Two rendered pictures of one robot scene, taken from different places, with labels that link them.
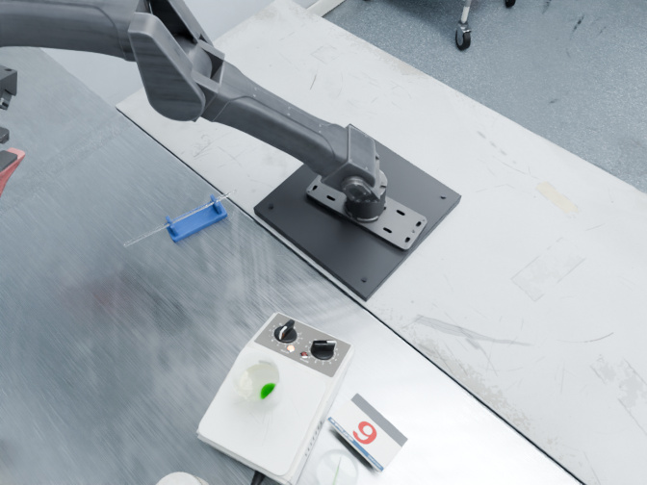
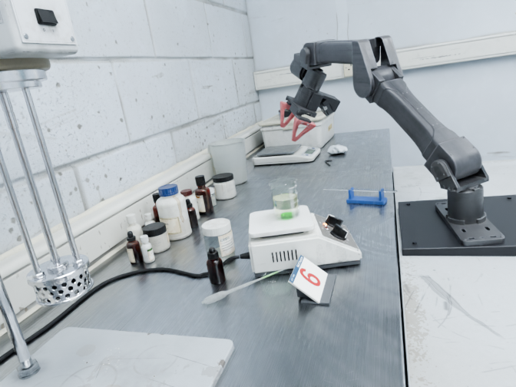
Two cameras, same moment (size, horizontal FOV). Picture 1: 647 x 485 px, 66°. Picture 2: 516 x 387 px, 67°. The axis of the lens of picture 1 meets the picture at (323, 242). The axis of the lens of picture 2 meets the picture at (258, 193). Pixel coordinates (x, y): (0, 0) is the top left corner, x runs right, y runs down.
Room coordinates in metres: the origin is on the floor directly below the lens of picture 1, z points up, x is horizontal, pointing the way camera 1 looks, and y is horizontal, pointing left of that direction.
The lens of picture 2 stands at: (-0.20, -0.54, 1.25)
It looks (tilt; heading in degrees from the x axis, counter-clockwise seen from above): 16 degrees down; 64
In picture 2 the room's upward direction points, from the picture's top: 9 degrees counter-clockwise
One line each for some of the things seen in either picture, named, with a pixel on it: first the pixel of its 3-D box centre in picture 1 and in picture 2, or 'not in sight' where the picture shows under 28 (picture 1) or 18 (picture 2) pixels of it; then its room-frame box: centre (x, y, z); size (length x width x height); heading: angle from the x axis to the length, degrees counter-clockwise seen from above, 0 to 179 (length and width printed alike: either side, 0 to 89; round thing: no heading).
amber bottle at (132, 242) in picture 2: not in sight; (133, 246); (-0.10, 0.31, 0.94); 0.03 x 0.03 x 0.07
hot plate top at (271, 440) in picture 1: (263, 407); (279, 220); (0.14, 0.08, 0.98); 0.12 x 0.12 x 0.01; 62
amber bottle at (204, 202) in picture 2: not in sight; (203, 194); (0.14, 0.50, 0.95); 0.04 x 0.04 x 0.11
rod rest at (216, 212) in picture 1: (194, 216); (365, 195); (0.47, 0.21, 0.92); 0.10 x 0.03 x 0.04; 119
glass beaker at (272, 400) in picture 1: (260, 386); (283, 198); (0.16, 0.08, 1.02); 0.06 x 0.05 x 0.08; 12
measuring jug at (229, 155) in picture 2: not in sight; (226, 161); (0.33, 0.76, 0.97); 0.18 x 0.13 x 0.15; 111
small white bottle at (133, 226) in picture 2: not in sight; (134, 231); (-0.08, 0.39, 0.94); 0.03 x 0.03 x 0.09
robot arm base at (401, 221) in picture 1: (366, 194); (464, 203); (0.47, -0.07, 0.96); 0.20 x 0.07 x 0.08; 52
